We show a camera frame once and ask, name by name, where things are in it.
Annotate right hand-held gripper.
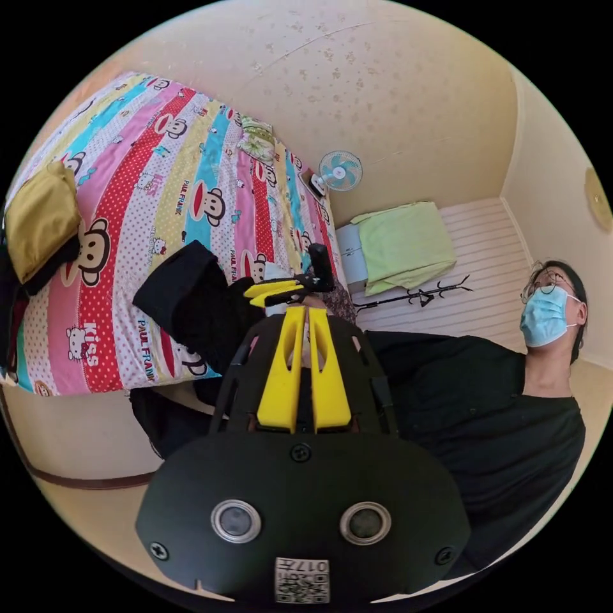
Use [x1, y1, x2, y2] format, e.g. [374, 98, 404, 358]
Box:
[243, 273, 322, 309]

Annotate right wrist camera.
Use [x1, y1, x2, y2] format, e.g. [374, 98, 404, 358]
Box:
[308, 243, 336, 294]

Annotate round ceiling lamp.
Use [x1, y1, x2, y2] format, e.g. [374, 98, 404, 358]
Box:
[584, 167, 613, 234]

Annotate white cupboard with green cloth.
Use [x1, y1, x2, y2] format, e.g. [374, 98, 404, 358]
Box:
[335, 201, 458, 298]

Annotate small white and teal fan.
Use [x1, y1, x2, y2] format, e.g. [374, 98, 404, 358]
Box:
[298, 150, 364, 198]

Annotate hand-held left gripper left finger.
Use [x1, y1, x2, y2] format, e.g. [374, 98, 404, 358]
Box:
[257, 306, 308, 435]

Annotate bed with striped cartoon sheet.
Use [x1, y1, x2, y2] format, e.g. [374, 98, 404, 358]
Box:
[0, 72, 347, 397]

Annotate black pants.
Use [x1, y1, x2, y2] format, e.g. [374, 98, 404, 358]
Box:
[132, 240, 270, 376]

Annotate person's right forearm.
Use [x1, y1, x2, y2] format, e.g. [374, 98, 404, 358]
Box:
[321, 280, 358, 331]

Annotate black coat rack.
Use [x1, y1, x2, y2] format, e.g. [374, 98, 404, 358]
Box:
[353, 273, 475, 311]

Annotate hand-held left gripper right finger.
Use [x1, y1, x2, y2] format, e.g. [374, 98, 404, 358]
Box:
[308, 308, 353, 432]

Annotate person's body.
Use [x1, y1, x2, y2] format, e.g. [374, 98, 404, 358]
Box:
[128, 260, 588, 571]

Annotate pile of clothes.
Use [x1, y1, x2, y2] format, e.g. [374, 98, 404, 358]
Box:
[0, 160, 84, 336]

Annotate green floral pillow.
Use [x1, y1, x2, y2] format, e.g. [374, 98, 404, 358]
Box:
[236, 114, 277, 165]

